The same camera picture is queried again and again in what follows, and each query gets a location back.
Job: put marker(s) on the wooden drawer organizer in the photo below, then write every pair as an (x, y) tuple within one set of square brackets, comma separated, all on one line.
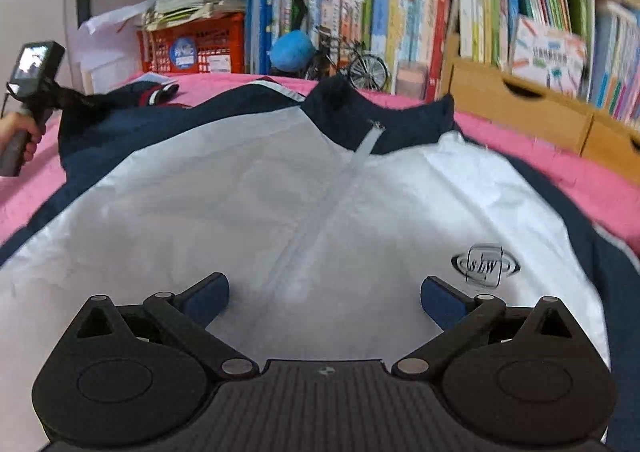
[(525, 107)]

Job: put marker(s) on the row of purple-spined books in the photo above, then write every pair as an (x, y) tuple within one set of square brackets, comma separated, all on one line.
[(615, 67)]

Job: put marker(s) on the light blue paper sheet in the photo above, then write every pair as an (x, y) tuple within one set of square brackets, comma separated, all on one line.
[(150, 78)]

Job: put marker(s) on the person's left hand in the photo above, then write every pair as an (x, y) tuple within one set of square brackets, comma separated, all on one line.
[(7, 129)]

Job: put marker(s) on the large red plastic crate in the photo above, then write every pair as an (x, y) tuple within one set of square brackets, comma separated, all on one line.
[(200, 47)]

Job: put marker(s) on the white printed cardboard box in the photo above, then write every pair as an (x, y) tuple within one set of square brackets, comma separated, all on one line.
[(547, 54)]

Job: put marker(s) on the pink bed blanket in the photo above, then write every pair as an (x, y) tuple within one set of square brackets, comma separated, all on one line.
[(525, 152)]

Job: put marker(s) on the miniature bicycle model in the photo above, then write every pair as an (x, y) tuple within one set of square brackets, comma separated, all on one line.
[(367, 72)]

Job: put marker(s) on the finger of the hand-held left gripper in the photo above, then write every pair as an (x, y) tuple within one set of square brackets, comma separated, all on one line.
[(80, 99)]

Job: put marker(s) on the row of tall blue books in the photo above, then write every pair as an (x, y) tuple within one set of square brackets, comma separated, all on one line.
[(270, 2)]

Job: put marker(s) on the row of colourful picture books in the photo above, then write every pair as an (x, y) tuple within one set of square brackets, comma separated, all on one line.
[(390, 22)]

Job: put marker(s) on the loose white paper sheets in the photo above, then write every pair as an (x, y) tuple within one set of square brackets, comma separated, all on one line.
[(115, 27)]

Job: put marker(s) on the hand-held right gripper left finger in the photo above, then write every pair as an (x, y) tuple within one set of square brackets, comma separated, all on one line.
[(207, 297)]

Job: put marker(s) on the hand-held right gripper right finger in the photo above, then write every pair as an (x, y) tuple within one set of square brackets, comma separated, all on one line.
[(442, 302)]

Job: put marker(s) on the white and navy jacket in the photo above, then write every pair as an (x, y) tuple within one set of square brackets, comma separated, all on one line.
[(200, 192)]

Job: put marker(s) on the blue plush ball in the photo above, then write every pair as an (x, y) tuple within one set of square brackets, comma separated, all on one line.
[(292, 49)]

